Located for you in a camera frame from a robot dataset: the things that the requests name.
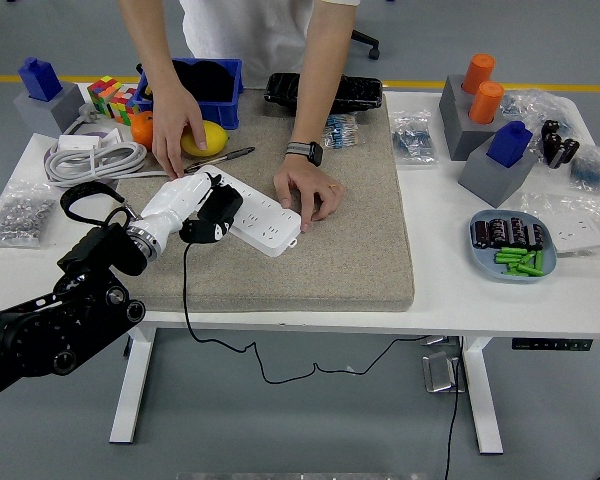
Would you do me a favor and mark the silver metal pedal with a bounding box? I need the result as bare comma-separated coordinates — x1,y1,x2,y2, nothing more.
421,350,466,395

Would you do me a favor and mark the small white box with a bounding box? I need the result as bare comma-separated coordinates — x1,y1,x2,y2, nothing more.
57,133,101,151

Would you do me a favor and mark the black table control panel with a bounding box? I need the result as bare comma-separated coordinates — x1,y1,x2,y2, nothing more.
510,338,594,352

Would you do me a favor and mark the white power strip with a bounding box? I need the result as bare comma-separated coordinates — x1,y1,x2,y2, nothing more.
192,164,302,259

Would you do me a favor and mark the coiled white power cable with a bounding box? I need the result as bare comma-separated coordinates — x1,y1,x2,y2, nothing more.
43,102,196,190

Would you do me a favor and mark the orange cylinder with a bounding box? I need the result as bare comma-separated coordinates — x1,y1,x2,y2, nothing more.
468,80,505,125
461,53,496,94

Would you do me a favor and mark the blue plastic bin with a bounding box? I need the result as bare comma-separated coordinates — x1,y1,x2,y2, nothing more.
131,56,244,130

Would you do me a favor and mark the open white box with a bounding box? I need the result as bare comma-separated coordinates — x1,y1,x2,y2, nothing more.
97,127,124,149

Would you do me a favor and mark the multicolour puzzle cube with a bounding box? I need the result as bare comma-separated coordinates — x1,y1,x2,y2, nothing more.
86,74,121,117

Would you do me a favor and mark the grey block holder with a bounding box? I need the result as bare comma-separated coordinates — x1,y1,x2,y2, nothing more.
457,144,539,209
12,81,87,136

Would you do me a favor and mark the beige mat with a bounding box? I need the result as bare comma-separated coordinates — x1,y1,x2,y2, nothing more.
87,87,415,314

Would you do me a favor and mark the black plug with cord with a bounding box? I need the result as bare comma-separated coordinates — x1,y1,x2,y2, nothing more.
182,183,451,385

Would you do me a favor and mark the clear bag round socket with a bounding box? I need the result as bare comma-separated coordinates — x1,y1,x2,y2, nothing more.
519,192,600,261

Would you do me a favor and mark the black wristwatch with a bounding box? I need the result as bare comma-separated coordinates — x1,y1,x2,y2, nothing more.
285,140,325,168

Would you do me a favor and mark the person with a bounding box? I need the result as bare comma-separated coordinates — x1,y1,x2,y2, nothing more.
179,0,326,74

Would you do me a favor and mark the bag of blue resistors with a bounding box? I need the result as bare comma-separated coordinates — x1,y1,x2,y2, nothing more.
322,113,366,150

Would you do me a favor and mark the black plastic tray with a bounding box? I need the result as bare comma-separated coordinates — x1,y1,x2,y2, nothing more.
263,71,384,115

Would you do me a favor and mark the person's left hand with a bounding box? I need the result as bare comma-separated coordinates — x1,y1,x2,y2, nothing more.
273,158,346,234

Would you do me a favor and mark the white table leg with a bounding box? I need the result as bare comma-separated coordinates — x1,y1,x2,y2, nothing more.
462,335,505,455
108,327,157,445

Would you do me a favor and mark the black floor cable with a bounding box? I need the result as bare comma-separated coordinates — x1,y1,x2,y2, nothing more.
442,344,469,480

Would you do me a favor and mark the bag of metal nuts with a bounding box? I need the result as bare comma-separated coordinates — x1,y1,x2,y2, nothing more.
0,182,64,249

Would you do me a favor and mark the blue bottle-shaped block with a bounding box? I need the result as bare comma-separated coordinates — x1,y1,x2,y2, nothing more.
17,56,63,103
485,119,534,169

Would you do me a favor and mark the black pouch with red cord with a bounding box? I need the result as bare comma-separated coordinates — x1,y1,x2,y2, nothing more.
172,58,236,104

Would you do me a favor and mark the crumpled clear plastic bag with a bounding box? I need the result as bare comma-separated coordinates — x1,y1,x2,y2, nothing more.
499,88,581,146

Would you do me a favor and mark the cluster of black capacitors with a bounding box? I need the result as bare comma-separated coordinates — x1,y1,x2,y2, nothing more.
539,118,581,169

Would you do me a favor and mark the blue-grey plate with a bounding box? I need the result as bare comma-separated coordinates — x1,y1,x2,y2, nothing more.
468,208,559,285

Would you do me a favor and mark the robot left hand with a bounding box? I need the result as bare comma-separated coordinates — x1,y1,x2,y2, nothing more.
139,172,231,246

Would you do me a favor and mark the purple disc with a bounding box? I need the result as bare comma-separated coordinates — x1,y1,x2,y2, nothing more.
42,130,121,194

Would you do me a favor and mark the grey pen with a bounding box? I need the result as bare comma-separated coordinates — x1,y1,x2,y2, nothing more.
183,146,257,175

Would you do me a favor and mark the grey two-hole block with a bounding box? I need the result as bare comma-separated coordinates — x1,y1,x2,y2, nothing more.
438,74,519,162

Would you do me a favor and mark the bag of blue components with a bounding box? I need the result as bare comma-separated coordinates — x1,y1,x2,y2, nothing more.
568,145,600,195
389,109,439,166

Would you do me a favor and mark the person's right hand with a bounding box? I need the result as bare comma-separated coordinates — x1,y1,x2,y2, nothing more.
150,82,209,181

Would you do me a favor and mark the orange fruit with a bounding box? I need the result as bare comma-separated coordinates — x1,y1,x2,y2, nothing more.
130,112,155,150

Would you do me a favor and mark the yellow lemon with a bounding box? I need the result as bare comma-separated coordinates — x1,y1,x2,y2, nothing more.
179,119,230,157

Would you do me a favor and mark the white wall socket plate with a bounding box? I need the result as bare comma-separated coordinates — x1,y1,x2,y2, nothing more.
549,212,600,254

